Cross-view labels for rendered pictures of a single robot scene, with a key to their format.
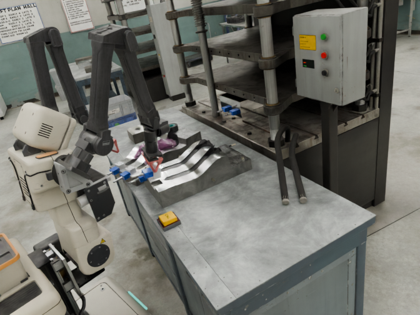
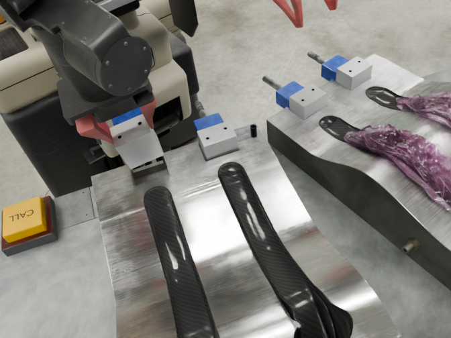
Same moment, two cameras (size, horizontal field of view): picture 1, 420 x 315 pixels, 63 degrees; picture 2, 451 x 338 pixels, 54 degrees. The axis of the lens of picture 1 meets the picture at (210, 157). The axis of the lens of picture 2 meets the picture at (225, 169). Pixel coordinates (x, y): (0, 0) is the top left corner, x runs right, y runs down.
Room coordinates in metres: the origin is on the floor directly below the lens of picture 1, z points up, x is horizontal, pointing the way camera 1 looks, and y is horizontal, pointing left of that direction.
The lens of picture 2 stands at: (1.60, -0.14, 1.36)
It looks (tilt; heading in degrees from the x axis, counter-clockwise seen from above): 48 degrees down; 102
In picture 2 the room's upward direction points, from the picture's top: 10 degrees counter-clockwise
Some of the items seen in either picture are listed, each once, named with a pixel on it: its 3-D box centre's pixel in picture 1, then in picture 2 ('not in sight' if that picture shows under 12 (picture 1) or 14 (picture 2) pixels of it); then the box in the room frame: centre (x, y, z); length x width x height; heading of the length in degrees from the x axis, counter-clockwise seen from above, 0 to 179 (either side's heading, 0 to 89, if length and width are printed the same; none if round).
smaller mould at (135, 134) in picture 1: (144, 132); not in sight; (2.26, 0.42, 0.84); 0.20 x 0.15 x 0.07; 114
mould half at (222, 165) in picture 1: (195, 166); (232, 300); (1.53, 0.08, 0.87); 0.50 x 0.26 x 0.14; 114
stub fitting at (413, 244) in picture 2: not in sight; (410, 246); (1.75, 0.17, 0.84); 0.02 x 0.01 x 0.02; 41
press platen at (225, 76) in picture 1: (265, 84); not in sight; (2.42, -0.50, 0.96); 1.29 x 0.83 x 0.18; 24
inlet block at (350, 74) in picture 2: (113, 171); (333, 67); (1.68, 0.54, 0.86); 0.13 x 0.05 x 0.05; 131
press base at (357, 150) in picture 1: (270, 156); not in sight; (2.43, -0.48, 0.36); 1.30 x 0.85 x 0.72; 24
